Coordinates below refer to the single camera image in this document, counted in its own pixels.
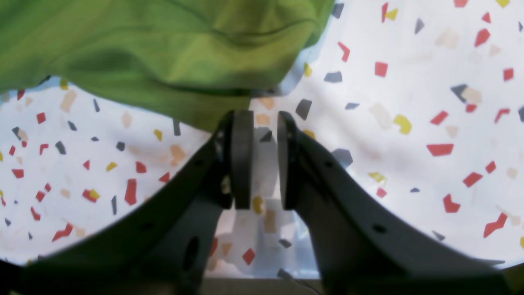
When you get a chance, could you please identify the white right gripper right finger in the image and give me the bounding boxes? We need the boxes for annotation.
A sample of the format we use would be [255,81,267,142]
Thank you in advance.
[277,111,512,295]

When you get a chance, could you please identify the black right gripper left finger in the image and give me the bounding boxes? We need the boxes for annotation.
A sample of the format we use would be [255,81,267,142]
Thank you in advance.
[16,111,254,295]

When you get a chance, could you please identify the green t-shirt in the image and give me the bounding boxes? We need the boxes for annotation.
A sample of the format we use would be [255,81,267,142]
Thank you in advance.
[0,0,334,131]

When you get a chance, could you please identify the terrazzo pattern tablecloth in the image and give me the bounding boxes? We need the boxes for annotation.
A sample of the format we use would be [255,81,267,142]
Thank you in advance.
[1,0,523,279]

